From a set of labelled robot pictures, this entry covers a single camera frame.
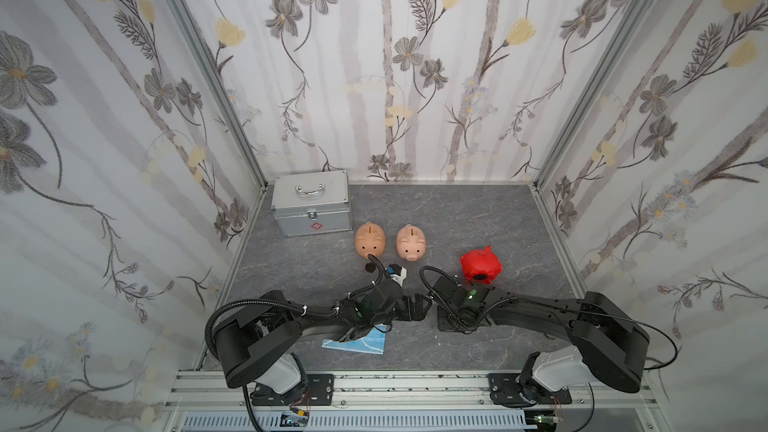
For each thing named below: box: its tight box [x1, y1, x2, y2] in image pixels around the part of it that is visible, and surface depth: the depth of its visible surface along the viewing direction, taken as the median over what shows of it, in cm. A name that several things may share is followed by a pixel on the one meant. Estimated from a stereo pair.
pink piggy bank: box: [396, 223, 426, 262], surface depth 95 cm
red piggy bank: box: [460, 245, 503, 285], surface depth 92 cm
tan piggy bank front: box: [355, 222, 387, 259], surface depth 95 cm
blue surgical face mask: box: [322, 324, 387, 355], surface depth 83 cm
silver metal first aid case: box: [271, 170, 352, 237], surface depth 100 cm
